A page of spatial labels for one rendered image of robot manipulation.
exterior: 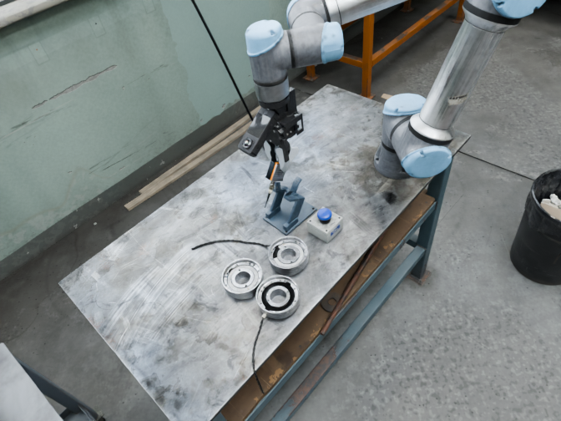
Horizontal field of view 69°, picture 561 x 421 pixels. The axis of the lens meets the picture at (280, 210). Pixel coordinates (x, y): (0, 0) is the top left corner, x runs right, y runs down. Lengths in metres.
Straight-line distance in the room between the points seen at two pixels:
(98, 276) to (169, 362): 0.36
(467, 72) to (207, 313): 0.81
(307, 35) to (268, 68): 0.10
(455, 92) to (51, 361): 1.96
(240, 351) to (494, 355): 1.21
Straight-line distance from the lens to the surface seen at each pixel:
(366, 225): 1.16
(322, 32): 0.88
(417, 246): 1.84
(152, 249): 1.23
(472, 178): 2.54
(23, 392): 1.33
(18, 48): 2.24
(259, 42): 0.85
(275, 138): 0.97
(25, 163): 2.41
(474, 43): 0.99
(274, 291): 1.02
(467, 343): 1.92
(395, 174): 1.28
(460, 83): 1.02
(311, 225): 1.11
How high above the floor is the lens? 1.69
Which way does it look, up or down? 47 degrees down
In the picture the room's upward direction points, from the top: 10 degrees counter-clockwise
